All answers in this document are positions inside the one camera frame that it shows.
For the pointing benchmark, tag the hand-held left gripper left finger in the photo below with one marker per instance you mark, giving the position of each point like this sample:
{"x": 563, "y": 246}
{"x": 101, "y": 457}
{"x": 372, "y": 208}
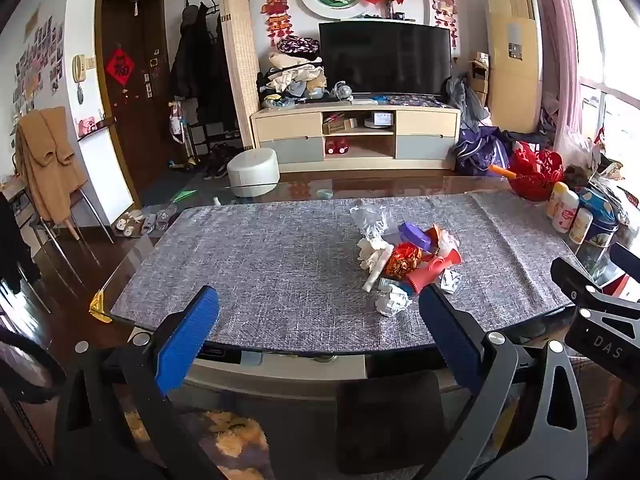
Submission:
{"x": 187, "y": 340}

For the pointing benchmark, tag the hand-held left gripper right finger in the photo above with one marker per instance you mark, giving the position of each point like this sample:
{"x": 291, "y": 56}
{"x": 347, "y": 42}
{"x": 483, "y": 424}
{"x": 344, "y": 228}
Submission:
{"x": 450, "y": 340}

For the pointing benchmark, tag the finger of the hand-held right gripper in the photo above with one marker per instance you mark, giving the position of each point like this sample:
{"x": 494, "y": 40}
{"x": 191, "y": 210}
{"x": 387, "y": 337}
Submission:
{"x": 627, "y": 260}
{"x": 572, "y": 277}

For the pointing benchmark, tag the white paper ball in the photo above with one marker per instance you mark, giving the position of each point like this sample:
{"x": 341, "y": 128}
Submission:
{"x": 449, "y": 281}
{"x": 392, "y": 301}

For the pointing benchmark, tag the red paper cup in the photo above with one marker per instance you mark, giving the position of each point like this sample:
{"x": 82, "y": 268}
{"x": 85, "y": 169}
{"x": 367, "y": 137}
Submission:
{"x": 447, "y": 260}
{"x": 420, "y": 280}

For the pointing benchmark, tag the red orange snack bag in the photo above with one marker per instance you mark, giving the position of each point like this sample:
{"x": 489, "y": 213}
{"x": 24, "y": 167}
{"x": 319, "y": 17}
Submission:
{"x": 402, "y": 260}

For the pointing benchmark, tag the black trash bin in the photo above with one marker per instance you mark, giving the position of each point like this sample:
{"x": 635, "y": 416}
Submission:
{"x": 390, "y": 420}

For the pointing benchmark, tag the white paper stick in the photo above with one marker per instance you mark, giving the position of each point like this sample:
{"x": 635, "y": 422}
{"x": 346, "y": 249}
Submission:
{"x": 376, "y": 272}

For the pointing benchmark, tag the white tissue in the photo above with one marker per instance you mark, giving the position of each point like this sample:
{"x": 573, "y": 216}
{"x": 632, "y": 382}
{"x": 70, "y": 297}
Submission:
{"x": 372, "y": 252}

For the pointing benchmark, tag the clear plastic wrapper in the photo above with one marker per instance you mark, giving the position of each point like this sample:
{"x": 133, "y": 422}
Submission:
{"x": 370, "y": 220}

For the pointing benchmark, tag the blue round tin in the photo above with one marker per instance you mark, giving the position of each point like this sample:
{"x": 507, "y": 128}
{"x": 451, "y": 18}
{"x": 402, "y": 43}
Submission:
{"x": 602, "y": 225}

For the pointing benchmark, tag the small white yellow bottle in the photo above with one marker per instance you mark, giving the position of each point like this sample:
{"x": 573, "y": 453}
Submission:
{"x": 580, "y": 227}

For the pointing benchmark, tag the white bottle pink label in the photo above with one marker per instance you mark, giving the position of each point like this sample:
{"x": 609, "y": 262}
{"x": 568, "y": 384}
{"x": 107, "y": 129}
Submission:
{"x": 566, "y": 215}

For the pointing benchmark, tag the white bottle yellow label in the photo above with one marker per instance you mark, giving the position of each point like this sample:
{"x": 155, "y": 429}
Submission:
{"x": 556, "y": 200}

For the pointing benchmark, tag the yellow table corner guard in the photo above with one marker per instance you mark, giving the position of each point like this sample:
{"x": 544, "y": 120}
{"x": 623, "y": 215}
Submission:
{"x": 100, "y": 307}

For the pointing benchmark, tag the grey woven table cloth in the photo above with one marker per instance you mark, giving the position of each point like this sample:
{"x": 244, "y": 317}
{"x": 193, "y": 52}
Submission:
{"x": 250, "y": 270}

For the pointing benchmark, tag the red plastic basket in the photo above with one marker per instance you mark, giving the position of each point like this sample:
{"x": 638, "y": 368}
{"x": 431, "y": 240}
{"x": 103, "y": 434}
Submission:
{"x": 535, "y": 175}

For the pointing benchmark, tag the clear plastic bags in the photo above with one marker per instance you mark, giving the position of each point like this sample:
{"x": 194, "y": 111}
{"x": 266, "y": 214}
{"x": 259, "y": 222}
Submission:
{"x": 585, "y": 155}

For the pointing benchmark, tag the group of slippers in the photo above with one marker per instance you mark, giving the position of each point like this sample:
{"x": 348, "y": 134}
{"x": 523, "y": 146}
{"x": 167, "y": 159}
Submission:
{"x": 145, "y": 220}

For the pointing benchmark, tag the orange stick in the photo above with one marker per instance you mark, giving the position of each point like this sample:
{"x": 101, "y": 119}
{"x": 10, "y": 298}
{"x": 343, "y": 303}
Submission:
{"x": 501, "y": 171}

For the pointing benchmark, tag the purple bag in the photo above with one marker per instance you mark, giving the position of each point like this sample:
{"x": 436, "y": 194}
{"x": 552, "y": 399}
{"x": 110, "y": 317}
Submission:
{"x": 477, "y": 152}

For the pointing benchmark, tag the white leaning board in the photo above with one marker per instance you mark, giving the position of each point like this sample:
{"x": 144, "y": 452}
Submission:
{"x": 107, "y": 180}

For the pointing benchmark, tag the white round stool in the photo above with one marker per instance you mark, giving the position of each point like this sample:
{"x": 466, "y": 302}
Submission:
{"x": 252, "y": 170}

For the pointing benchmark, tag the black hanging cloth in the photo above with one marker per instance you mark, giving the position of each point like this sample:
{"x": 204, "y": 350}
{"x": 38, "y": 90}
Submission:
{"x": 15, "y": 245}

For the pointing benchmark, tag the beige standing air conditioner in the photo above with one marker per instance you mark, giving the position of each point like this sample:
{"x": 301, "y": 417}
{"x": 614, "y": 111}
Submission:
{"x": 515, "y": 85}

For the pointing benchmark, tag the tan coat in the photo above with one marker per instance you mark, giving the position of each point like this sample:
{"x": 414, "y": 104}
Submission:
{"x": 47, "y": 170}

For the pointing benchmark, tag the cardboard boxes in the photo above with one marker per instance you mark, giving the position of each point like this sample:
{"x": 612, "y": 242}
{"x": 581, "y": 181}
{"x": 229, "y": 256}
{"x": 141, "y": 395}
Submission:
{"x": 480, "y": 77}

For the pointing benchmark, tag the brown wooden door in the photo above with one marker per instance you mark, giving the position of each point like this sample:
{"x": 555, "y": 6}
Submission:
{"x": 132, "y": 125}

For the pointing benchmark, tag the red shoes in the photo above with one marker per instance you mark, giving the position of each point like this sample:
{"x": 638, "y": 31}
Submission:
{"x": 336, "y": 146}

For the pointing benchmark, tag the small white device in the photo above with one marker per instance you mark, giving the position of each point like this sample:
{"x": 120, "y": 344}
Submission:
{"x": 380, "y": 120}

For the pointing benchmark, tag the pink curtain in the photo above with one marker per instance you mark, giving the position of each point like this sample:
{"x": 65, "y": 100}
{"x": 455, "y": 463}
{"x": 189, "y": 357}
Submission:
{"x": 552, "y": 35}

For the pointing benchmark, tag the beige television cabinet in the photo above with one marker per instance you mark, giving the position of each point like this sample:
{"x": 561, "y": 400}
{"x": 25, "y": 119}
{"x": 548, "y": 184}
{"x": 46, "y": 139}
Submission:
{"x": 290, "y": 125}

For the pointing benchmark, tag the flat cardboard box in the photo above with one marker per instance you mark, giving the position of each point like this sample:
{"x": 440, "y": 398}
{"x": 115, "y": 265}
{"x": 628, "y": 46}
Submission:
{"x": 337, "y": 124}

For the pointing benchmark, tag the black hanging coats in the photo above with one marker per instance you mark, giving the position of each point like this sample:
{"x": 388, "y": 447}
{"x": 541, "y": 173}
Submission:
{"x": 197, "y": 70}

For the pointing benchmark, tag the red diamond door paper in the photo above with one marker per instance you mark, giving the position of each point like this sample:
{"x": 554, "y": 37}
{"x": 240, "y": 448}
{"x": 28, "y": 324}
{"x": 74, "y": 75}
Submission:
{"x": 120, "y": 67}

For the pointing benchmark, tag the pile of clothes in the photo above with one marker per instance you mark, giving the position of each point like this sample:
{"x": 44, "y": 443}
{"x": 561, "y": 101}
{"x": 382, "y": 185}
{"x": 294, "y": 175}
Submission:
{"x": 292, "y": 77}

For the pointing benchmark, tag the beige folding screen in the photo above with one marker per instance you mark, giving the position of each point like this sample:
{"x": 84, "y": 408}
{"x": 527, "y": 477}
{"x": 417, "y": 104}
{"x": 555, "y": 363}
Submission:
{"x": 240, "y": 60}

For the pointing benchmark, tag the black flat television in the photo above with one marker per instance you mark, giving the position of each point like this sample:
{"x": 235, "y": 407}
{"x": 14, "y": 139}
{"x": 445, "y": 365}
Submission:
{"x": 382, "y": 57}

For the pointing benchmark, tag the red tasselled hanging ornament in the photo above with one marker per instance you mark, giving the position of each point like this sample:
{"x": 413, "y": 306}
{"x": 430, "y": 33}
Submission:
{"x": 444, "y": 7}

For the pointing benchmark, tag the red fish hanging ornament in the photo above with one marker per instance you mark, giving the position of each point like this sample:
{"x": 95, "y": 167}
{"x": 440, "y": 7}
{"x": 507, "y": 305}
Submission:
{"x": 276, "y": 7}

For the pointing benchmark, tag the metal frame chair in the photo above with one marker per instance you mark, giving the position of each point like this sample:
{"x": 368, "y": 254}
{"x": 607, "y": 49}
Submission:
{"x": 82, "y": 210}

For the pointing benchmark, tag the beige wall intercom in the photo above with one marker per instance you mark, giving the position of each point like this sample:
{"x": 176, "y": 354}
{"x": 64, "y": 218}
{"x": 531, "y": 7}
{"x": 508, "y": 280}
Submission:
{"x": 79, "y": 67}

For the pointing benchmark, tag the group of wall photos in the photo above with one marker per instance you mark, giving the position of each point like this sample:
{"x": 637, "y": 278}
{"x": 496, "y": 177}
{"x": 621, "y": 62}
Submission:
{"x": 37, "y": 67}

